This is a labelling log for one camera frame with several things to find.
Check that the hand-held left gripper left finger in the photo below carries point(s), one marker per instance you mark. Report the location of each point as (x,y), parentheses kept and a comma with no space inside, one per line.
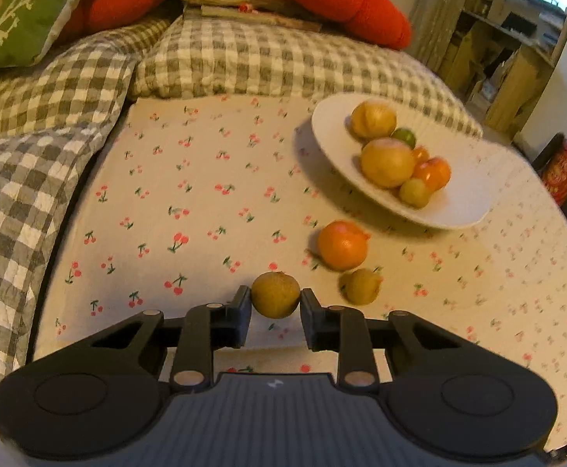
(239,318)

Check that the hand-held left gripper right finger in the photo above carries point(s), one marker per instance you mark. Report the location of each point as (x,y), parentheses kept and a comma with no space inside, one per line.
(310,323)

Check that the small yellow-brown fruit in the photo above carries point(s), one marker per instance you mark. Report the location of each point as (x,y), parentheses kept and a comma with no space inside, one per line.
(360,286)
(275,296)

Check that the yellow-green tomato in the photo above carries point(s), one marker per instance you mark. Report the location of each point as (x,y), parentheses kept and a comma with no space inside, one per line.
(414,193)

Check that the large yellow pear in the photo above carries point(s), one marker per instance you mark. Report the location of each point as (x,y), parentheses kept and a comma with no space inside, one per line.
(385,165)

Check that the white ribbed plate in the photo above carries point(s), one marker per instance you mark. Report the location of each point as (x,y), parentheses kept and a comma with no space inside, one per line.
(458,199)

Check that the orange tomato front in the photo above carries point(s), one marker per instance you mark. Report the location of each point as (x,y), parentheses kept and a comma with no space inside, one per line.
(435,174)

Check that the orange-red tomato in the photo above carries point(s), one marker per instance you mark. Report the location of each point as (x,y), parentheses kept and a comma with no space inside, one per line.
(420,154)

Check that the bright green tomato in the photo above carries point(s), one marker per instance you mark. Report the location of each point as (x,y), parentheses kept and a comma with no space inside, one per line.
(406,137)

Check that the small yellow pear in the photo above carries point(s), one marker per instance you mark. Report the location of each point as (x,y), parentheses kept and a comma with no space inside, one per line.
(373,119)

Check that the orange tangerine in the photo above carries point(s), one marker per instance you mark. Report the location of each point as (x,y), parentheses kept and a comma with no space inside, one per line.
(343,245)

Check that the cherry print cloth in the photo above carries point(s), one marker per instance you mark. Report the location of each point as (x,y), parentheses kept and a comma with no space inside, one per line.
(191,194)

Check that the grey checked quilt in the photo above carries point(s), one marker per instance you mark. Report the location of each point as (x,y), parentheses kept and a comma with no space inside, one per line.
(21,180)

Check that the red bag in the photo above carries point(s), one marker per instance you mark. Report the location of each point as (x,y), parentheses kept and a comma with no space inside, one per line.
(560,170)

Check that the wooden shelf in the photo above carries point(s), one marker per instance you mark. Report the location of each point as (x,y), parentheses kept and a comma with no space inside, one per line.
(521,73)

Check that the beige curtain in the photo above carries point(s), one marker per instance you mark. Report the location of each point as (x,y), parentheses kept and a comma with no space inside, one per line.
(444,9)

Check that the green patterned pillow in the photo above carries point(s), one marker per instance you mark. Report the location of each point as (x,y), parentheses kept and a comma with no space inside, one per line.
(21,9)

